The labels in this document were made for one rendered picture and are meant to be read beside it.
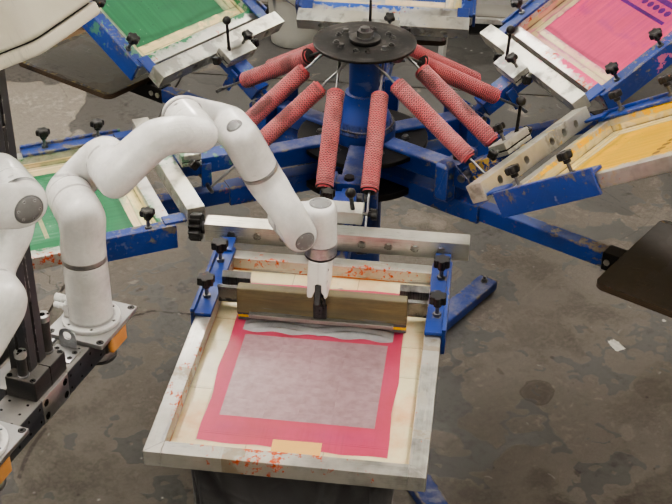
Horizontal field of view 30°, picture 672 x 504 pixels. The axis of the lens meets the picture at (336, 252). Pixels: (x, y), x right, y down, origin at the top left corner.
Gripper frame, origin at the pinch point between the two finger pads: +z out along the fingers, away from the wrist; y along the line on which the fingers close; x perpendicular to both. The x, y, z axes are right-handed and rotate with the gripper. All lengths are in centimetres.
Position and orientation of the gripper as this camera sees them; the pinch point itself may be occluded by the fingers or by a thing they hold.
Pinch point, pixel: (321, 306)
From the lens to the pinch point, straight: 298.6
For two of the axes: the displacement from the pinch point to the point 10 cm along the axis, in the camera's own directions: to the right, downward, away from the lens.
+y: -1.3, 5.3, -8.4
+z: 0.0, 8.4, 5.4
